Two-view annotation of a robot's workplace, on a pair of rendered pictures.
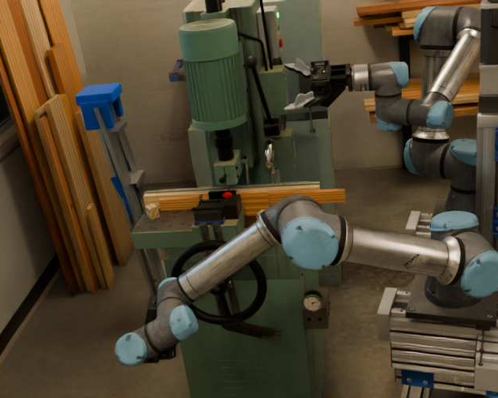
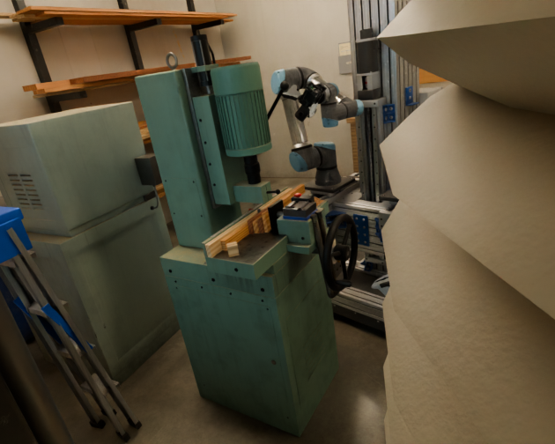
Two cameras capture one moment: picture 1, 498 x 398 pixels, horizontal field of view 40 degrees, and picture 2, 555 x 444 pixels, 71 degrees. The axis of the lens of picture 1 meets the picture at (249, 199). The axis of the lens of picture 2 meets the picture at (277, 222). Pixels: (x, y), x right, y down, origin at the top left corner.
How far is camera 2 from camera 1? 2.06 m
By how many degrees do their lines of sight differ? 61
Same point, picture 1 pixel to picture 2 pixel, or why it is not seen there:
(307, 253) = not seen: hidden behind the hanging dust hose
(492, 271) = not seen: hidden behind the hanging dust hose
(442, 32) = (296, 80)
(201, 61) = (256, 89)
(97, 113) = (13, 234)
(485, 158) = (381, 123)
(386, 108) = (336, 110)
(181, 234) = (279, 245)
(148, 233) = (262, 257)
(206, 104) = (261, 129)
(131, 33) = not seen: outside the picture
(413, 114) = (350, 109)
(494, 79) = (375, 79)
